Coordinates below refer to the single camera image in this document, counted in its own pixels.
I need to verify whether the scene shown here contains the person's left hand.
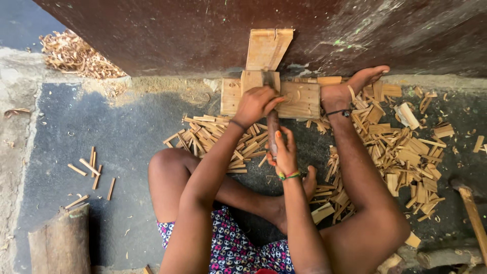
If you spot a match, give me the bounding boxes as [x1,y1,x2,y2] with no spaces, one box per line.
[233,85,286,129]

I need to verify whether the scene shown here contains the small wooden piece being split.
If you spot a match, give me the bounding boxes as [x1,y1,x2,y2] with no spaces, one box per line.
[241,70,281,96]

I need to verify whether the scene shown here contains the pale wood chunk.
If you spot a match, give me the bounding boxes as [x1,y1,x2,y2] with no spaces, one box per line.
[377,253,403,274]

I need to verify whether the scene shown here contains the patterned dark blue shorts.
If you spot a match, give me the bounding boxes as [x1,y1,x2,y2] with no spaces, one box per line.
[156,206,296,274]

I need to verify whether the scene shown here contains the person's leg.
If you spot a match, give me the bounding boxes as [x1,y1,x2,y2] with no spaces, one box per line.
[148,148,318,274]
[319,65,412,274]

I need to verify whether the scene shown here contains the hammer with wooden handle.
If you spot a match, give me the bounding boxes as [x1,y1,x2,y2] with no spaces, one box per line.
[450,178,487,267]

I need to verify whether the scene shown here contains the person's right leg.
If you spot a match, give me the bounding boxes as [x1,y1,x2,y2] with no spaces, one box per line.
[319,65,412,274]

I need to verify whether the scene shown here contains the person's left leg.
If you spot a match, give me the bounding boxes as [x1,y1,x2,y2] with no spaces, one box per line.
[148,148,318,274]

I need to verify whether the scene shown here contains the heap of thin wooden sticks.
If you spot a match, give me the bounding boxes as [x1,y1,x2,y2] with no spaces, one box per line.
[163,114,271,174]

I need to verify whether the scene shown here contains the flat wooden chopping block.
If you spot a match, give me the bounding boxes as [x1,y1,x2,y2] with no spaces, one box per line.
[220,78,321,119]

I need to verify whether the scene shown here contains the chopping knife with wooden handle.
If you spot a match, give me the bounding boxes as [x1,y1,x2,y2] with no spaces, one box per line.
[262,70,281,161]

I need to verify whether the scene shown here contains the dry brown leaf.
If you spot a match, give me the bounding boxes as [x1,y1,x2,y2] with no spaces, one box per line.
[3,108,32,118]

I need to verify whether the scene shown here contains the large heap of split wood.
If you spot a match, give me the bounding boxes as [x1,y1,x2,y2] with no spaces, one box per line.
[294,76,456,226]

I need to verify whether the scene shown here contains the pile of curly wood shavings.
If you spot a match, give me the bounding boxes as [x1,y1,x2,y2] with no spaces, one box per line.
[39,29,127,80]

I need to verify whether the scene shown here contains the small pale wood block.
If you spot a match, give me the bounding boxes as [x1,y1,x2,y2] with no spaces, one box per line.
[404,232,422,249]

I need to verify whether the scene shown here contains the person's right hand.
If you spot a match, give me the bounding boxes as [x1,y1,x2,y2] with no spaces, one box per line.
[265,126,301,178]

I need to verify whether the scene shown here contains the chunky pale wood offcut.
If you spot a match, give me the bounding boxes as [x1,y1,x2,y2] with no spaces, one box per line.
[394,102,421,131]

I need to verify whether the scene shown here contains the upright wooden plank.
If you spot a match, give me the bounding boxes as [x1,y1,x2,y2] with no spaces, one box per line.
[245,28,294,72]

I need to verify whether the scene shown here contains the grey rough log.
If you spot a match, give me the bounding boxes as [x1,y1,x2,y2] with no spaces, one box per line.
[416,247,484,269]

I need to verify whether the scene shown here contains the thick brown log stump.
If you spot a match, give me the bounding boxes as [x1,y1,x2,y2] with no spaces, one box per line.
[28,203,92,274]

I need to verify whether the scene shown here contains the scattered few wooden sticks group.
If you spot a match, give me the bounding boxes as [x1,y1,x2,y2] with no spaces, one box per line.
[64,146,116,210]

